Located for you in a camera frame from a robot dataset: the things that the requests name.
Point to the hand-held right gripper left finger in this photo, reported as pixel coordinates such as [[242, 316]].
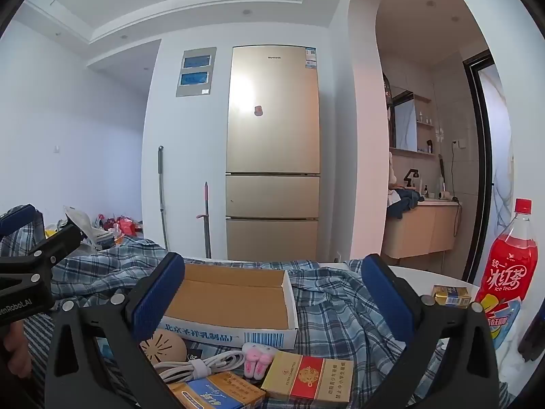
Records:
[[157, 294]]

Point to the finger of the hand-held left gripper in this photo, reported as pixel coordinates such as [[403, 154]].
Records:
[[64, 240], [17, 218]]

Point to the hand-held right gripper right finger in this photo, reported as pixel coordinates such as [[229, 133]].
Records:
[[387, 298]]

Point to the round beige disc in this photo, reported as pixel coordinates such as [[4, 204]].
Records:
[[164, 347]]

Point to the white cardboard box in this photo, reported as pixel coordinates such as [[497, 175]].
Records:
[[230, 296]]

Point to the red and gold cigarette pack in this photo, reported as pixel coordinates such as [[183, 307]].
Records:
[[306, 377]]

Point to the blue and yellow cigarette pack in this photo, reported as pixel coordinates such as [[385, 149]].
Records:
[[221, 394]]

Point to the pink bunny plush charm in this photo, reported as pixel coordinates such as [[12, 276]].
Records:
[[257, 360]]

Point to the person's left hand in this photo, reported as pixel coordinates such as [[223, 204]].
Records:
[[13, 347]]

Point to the yellow packet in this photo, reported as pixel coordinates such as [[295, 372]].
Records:
[[50, 233]]

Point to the white plastic bag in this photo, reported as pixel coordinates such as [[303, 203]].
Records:
[[91, 228]]

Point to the pile of red things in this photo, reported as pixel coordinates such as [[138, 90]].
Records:
[[117, 223]]

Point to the blue plaid shirt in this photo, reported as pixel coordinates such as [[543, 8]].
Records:
[[332, 306]]

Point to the beige vanity cabinet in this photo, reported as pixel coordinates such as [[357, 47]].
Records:
[[421, 230]]

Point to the blue clothes pile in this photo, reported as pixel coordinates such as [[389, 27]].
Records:
[[404, 204]]

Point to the black faucet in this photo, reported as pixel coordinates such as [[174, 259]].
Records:
[[411, 177]]

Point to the red iced tea bottle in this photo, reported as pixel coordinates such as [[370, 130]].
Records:
[[509, 264]]

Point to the bathroom mirror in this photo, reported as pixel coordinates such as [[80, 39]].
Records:
[[404, 121]]

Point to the gold refrigerator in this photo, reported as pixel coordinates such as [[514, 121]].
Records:
[[272, 145]]

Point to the pink fridge magnet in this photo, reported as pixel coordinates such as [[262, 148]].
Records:
[[259, 110]]

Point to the black door frame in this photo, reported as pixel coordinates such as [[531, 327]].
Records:
[[479, 157]]

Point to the beige wall shelf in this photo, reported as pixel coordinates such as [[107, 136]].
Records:
[[425, 123]]

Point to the grey wall electrical panel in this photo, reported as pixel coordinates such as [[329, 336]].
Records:
[[196, 72]]

